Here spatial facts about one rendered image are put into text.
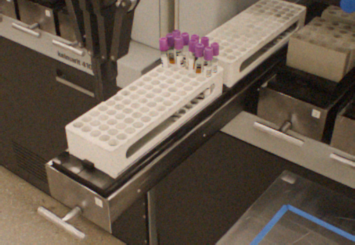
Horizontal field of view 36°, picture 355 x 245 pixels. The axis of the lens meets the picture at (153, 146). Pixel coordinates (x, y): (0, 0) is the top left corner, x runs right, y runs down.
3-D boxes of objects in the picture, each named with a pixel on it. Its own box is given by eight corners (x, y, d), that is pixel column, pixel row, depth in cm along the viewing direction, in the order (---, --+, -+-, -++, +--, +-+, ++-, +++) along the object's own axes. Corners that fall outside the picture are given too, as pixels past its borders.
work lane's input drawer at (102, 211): (261, 40, 130) (265, 5, 125) (314, 57, 123) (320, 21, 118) (30, 211, 87) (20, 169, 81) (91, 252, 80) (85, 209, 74)
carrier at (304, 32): (351, 74, 101) (358, 45, 97) (347, 78, 100) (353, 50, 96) (295, 55, 107) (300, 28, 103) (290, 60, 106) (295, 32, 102)
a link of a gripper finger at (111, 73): (109, 42, 75) (125, 48, 73) (112, 74, 78) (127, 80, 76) (102, 46, 74) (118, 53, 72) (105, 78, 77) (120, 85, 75)
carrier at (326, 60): (346, 79, 100) (352, 50, 96) (341, 84, 99) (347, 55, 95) (289, 60, 106) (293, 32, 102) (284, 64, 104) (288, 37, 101)
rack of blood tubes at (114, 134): (179, 80, 104) (179, 51, 100) (223, 97, 99) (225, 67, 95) (68, 158, 87) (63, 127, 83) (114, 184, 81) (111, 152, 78)
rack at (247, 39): (263, 21, 123) (266, -4, 119) (304, 34, 118) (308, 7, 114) (186, 76, 105) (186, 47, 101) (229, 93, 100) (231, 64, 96)
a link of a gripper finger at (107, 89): (110, 50, 76) (114, 51, 76) (114, 91, 81) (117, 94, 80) (96, 58, 75) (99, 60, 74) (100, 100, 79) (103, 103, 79)
